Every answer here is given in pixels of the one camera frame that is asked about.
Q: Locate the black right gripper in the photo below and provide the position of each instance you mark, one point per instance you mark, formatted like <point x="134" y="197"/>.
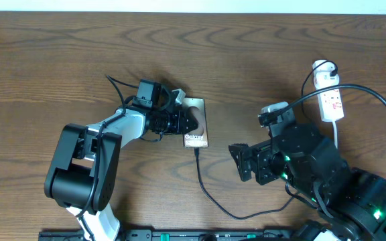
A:
<point x="261" y="154"/>

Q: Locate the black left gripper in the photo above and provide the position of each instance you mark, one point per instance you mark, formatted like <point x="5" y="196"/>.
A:
<point x="181" y="123"/>

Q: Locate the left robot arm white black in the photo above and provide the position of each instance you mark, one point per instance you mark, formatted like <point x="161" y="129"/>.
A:
<point x="83" y="170"/>

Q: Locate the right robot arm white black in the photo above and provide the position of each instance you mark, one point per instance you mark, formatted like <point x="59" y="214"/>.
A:
<point x="352" y="200"/>

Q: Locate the white power strip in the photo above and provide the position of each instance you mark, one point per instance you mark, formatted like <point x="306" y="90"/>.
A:
<point x="330" y="103"/>

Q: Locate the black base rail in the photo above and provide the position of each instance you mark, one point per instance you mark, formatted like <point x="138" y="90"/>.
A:
<point x="149" y="235"/>

